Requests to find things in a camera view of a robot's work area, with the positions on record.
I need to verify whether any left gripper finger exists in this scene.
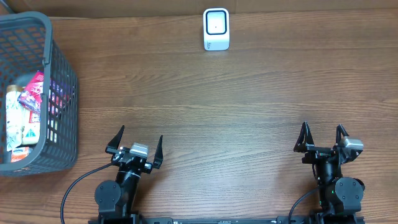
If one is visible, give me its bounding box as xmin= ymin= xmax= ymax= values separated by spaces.
xmin=152 ymin=135 xmax=164 ymax=169
xmin=106 ymin=125 xmax=125 ymax=150

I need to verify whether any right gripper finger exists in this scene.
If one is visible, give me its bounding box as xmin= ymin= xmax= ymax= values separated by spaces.
xmin=294 ymin=121 xmax=315 ymax=152
xmin=335 ymin=124 xmax=349 ymax=145

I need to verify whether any orange cream snack bag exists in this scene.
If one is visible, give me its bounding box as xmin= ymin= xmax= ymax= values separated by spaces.
xmin=22 ymin=108 xmax=40 ymax=145

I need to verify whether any red purple tissue pack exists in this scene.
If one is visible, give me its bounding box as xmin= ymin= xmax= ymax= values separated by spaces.
xmin=17 ymin=71 xmax=44 ymax=114

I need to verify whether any white tube gold cap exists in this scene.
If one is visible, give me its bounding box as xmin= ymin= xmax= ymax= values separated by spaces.
xmin=6 ymin=85 xmax=24 ymax=151

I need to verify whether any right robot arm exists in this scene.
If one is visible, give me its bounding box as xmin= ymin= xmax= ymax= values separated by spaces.
xmin=287 ymin=121 xmax=366 ymax=224

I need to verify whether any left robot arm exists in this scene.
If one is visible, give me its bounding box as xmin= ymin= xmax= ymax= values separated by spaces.
xmin=95 ymin=127 xmax=164 ymax=224

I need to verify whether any white barcode scanner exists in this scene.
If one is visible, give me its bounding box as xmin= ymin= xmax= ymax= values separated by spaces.
xmin=203 ymin=7 xmax=230 ymax=51

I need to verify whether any orange white sticker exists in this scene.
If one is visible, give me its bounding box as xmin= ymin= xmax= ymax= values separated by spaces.
xmin=11 ymin=146 xmax=32 ymax=163

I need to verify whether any dark grey plastic basket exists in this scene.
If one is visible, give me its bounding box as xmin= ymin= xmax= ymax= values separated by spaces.
xmin=1 ymin=11 xmax=79 ymax=177

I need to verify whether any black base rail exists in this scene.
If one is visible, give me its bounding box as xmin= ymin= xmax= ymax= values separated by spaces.
xmin=87 ymin=216 xmax=366 ymax=224

